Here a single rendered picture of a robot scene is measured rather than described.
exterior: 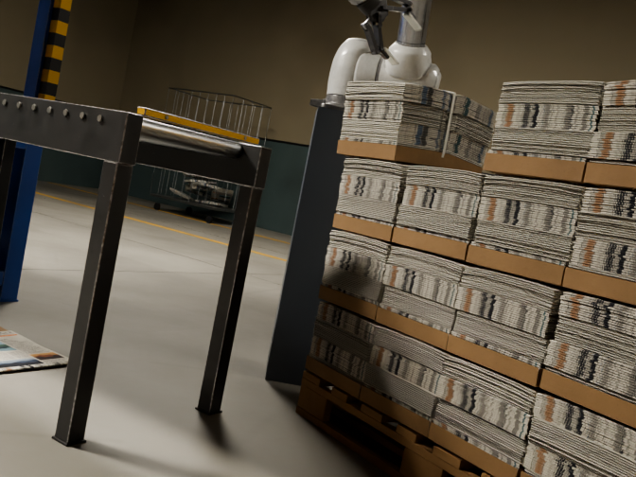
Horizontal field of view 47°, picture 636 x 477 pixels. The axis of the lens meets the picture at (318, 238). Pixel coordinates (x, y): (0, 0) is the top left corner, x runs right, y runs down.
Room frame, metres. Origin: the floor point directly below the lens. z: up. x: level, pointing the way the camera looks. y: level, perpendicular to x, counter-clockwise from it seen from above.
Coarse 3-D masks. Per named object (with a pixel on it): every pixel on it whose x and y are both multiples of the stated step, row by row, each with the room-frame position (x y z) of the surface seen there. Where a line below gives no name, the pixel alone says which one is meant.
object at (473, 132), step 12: (468, 108) 2.23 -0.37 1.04; (480, 108) 2.26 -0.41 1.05; (468, 120) 2.24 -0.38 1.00; (480, 120) 2.26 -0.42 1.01; (492, 120) 2.30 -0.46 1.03; (456, 132) 2.22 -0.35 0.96; (468, 132) 2.24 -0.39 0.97; (480, 132) 2.27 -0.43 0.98; (456, 144) 2.23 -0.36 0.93; (468, 144) 2.26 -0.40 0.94; (480, 144) 2.28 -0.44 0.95; (456, 156) 2.23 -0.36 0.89; (468, 156) 2.26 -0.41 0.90; (480, 156) 2.29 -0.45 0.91
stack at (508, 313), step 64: (384, 192) 2.11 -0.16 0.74; (448, 192) 1.92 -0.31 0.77; (512, 192) 1.74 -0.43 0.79; (576, 192) 1.60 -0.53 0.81; (384, 256) 2.07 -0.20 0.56; (448, 256) 1.90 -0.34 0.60; (576, 256) 1.57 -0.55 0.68; (320, 320) 2.28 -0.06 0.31; (448, 320) 1.84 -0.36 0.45; (512, 320) 1.67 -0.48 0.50; (576, 320) 1.55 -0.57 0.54; (320, 384) 2.22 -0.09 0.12; (384, 384) 1.98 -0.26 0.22; (448, 384) 1.79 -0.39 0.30; (512, 384) 1.64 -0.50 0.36; (512, 448) 1.62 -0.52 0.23; (576, 448) 1.48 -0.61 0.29
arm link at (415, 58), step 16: (416, 0) 2.51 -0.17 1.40; (432, 0) 2.55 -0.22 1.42; (400, 16) 2.57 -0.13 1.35; (416, 16) 2.53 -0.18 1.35; (400, 32) 2.58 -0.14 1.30; (416, 32) 2.55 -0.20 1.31; (400, 48) 2.57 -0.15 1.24; (416, 48) 2.56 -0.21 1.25; (384, 64) 2.62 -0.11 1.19; (400, 64) 2.57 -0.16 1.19; (416, 64) 2.57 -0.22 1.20; (432, 64) 2.61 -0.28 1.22; (384, 80) 2.61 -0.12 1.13; (400, 80) 2.59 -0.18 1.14; (416, 80) 2.58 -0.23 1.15; (432, 80) 2.58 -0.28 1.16
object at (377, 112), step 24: (360, 96) 2.25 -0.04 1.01; (384, 96) 2.15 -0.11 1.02; (408, 96) 2.09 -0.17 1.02; (432, 96) 2.14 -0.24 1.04; (360, 120) 2.25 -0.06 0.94; (384, 120) 2.15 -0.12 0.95; (408, 120) 2.11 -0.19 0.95; (432, 120) 2.16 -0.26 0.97; (408, 144) 2.12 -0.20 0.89; (432, 144) 2.17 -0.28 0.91
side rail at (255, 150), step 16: (144, 144) 2.36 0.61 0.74; (240, 144) 2.14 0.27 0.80; (144, 160) 2.36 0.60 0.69; (160, 160) 2.32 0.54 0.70; (176, 160) 2.28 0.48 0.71; (192, 160) 2.24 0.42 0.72; (208, 160) 2.21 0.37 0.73; (224, 160) 2.17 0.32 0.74; (240, 160) 2.14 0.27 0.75; (256, 160) 2.11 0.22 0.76; (208, 176) 2.20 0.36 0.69; (224, 176) 2.17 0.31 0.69; (240, 176) 2.13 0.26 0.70; (256, 176) 2.10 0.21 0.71
